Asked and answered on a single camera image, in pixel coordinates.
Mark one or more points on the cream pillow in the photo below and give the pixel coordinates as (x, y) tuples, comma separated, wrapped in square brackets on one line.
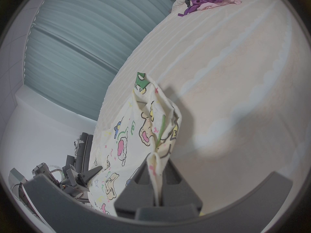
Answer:
[(178, 3)]

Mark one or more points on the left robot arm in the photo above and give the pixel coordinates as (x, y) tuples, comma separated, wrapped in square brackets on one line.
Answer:
[(45, 171)]

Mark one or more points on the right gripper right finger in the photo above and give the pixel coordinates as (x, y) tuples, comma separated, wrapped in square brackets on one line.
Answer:
[(177, 193)]

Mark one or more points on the bed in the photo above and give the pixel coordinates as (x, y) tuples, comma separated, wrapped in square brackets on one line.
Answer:
[(230, 81)]

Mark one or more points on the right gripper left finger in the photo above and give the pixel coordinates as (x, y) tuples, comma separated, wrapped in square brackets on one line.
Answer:
[(136, 193)]

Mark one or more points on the white printed pyjama top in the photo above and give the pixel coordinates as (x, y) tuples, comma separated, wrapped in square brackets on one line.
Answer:
[(136, 135)]

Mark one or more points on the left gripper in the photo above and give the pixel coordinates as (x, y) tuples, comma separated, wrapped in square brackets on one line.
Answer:
[(74, 182)]

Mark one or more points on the blue-green curtain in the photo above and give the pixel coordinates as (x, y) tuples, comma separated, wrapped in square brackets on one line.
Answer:
[(85, 45)]

